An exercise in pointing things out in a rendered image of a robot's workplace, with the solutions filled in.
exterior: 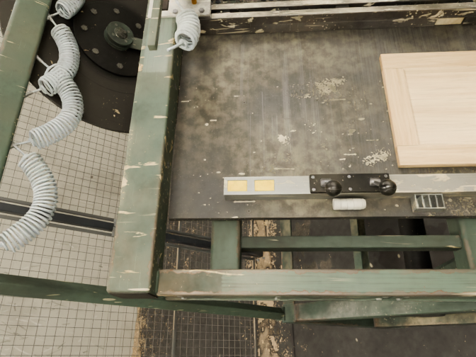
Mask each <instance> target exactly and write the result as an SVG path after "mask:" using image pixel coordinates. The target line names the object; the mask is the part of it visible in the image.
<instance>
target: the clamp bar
mask: <svg viewBox="0 0 476 357"><path fill-rule="evenodd" d="M178 2H179V3H180V5H181V6H182V7H183V9H184V10H185V9H193V10H194V11H195V12H196V13H197V14H198V19H199V20H200V35H230V34H248V33H283V32H301V31H320V30H355V29H373V28H408V27H426V26H434V25H435V23H436V21H437V19H438V18H464V19H463V21H462V23H461V25H476V0H308V1H277V2H261V3H245V4H214V5H211V1H210V0H178ZM180 12H181V9H180V8H179V6H178V5H177V3H176V2H175V1H174V0H169V10H168V11H162V12H161V18H173V17H177V15H178V14H179V13H180Z"/></svg>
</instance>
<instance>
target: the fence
mask: <svg viewBox="0 0 476 357"><path fill-rule="evenodd" d="M389 176H390V179H391V180H393V181H394V182H395V183H396V184H397V190H396V192H395V193H394V194H393V195H389V196H387V195H383V194H382V193H340V194H339V195H338V196H334V197H333V196H330V195H328V194H327V193H310V180H309V176H260V177H224V197H225V200H285V199H334V198H339V199H340V198H411V197H412V196H413V195H414V194H443V198H455V197H476V174H391V175H389ZM262 180H274V191H255V181H262ZM228 181H247V191H227V187H228Z"/></svg>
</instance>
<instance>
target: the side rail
mask: <svg viewBox="0 0 476 357"><path fill-rule="evenodd" d="M157 295H158V296H165V298H166V300H265V301H436V302H476V269H159V287H158V293H157Z"/></svg>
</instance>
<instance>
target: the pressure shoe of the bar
mask: <svg viewBox="0 0 476 357"><path fill-rule="evenodd" d="M463 19H464V18H438V19H437V21H436V23H435V25H447V24H461V23H462V21H463Z"/></svg>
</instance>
